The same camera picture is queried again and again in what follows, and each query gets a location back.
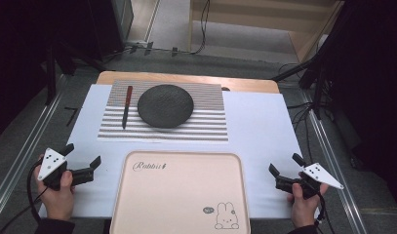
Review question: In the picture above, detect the light wooden shelf unit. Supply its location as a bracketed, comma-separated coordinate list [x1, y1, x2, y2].
[186, 0, 346, 63]

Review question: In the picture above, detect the wooden board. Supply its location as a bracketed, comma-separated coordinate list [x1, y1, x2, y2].
[96, 70, 281, 95]

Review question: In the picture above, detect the pink tray with rabbit print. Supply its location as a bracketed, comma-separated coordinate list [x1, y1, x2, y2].
[108, 149, 252, 234]

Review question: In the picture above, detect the black cabinet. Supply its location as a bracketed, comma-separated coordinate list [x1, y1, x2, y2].
[53, 0, 136, 62]

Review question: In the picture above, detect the metal floor rail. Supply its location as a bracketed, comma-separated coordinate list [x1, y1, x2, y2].
[298, 89, 371, 234]
[0, 72, 68, 225]

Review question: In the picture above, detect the person's left hand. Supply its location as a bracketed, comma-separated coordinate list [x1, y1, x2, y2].
[33, 154, 77, 222]

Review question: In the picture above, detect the power strip with plugs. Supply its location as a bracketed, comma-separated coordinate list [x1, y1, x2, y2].
[122, 40, 180, 58]

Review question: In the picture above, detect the black metal stand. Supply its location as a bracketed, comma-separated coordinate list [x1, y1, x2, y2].
[39, 38, 106, 106]
[270, 0, 360, 121]

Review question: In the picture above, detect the dark round plate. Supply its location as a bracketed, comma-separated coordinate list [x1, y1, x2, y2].
[137, 84, 195, 129]

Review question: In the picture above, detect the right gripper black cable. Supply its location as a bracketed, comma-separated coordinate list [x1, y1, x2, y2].
[314, 191, 337, 234]

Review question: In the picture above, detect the white table sheet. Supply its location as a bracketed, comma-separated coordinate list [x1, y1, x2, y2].
[38, 83, 321, 220]

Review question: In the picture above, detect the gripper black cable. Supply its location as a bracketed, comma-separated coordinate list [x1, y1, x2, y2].
[0, 159, 49, 234]
[314, 191, 337, 234]

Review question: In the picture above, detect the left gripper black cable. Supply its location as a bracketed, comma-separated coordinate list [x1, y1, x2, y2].
[0, 159, 49, 234]

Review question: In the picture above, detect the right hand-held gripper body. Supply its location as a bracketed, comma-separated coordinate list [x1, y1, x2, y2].
[274, 162, 345, 200]

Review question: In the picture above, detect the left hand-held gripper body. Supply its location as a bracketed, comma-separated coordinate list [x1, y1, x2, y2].
[36, 147, 96, 192]

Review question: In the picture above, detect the bundle of black floor cables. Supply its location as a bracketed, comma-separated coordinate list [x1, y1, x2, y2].
[277, 61, 321, 157]

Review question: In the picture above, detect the person's right hand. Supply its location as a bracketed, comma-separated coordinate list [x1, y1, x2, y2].
[286, 171, 331, 229]

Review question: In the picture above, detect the hanging black cable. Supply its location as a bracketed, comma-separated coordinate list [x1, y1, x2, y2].
[189, 0, 212, 56]

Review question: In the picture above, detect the striped placemat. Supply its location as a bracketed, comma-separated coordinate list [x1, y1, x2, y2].
[97, 79, 230, 143]

